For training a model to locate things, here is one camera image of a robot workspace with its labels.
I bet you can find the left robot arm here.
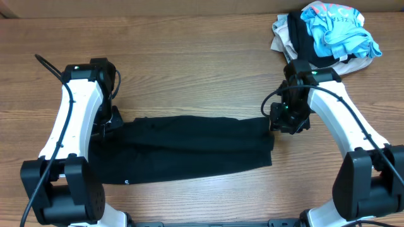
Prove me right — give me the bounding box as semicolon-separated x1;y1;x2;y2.
20;55;134;227

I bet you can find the black garment in pile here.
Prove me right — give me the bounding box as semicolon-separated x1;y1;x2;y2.
287;11;339;68

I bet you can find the beige garment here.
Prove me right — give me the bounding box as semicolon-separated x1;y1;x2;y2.
271;15;372;76

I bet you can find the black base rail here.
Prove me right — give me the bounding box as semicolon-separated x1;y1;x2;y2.
131;218;301;227

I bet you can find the light blue printed shirt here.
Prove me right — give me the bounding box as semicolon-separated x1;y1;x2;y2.
300;3;382;59

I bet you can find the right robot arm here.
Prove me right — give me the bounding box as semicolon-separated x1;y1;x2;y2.
267;60;403;227

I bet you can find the black t-shirt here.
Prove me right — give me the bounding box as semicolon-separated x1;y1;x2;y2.
88;115;275;185

